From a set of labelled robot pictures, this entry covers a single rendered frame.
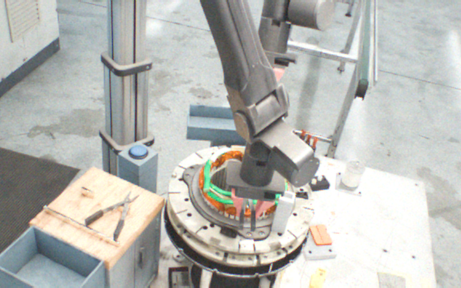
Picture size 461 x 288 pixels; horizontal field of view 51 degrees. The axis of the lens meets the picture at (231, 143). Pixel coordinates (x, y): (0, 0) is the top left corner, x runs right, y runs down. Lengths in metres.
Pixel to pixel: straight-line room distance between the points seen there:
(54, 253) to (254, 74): 0.58
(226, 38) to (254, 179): 0.27
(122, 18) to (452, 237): 2.18
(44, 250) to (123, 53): 0.52
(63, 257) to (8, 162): 1.83
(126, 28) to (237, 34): 0.63
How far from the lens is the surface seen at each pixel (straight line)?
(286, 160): 0.73
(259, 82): 0.68
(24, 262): 1.06
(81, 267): 1.02
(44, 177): 2.70
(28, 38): 3.47
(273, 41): 0.87
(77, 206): 1.05
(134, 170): 1.20
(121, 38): 1.25
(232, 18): 0.63
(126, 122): 1.38
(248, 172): 0.81
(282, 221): 0.96
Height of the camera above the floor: 1.82
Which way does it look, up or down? 38 degrees down
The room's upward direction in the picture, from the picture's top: 9 degrees clockwise
